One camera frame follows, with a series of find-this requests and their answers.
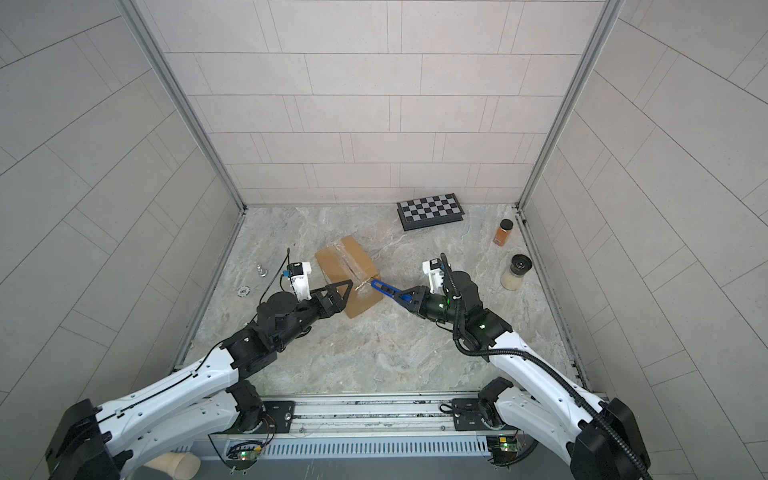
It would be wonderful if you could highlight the aluminium mounting rail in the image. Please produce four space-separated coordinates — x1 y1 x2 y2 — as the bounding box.
119 392 620 442

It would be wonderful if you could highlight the blue utility knife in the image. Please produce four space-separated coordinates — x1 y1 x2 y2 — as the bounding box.
363 278 413 306

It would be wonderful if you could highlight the black corrugated cable conduit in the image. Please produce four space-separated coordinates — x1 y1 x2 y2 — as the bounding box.
440 252 652 480

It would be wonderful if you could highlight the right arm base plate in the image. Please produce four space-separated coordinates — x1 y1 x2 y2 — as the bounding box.
439 398 522 433

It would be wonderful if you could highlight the right green circuit board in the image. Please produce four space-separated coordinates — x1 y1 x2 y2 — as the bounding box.
486 436 520 466

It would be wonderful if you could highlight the left green circuit board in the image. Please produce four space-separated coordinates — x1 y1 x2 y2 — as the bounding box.
227 441 264 462

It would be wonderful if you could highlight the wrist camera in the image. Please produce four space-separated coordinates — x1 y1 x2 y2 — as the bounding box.
422 258 444 294
284 262 312 301

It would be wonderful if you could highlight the green circuit board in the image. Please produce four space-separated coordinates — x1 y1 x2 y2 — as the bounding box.
227 441 264 462
486 436 520 466

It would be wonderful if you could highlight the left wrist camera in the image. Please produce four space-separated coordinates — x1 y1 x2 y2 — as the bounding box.
284 262 312 301

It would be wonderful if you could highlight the white spice jar black lid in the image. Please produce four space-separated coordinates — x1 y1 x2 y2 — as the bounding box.
501 254 533 291

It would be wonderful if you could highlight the orange spice bottle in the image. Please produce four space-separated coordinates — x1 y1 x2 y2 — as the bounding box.
493 219 514 246

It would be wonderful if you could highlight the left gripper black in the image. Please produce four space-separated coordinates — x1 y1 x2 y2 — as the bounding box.
271 282 354 352

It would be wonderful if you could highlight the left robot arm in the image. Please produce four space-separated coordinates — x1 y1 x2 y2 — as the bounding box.
44 280 353 479

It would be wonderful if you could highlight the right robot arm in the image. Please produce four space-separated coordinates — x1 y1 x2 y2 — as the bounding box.
380 271 651 479

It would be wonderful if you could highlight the wooden handle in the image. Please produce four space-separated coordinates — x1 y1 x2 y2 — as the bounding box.
145 452 202 480

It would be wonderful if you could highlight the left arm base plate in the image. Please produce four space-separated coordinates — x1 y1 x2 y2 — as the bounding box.
221 401 296 435

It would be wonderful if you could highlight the black white chessboard box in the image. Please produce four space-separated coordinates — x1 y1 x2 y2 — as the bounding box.
396 193 464 231

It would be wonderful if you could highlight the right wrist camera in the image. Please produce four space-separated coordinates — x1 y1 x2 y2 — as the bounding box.
422 258 444 294

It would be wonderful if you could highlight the brown cardboard express box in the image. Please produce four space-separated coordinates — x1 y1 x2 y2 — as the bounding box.
315 236 384 319

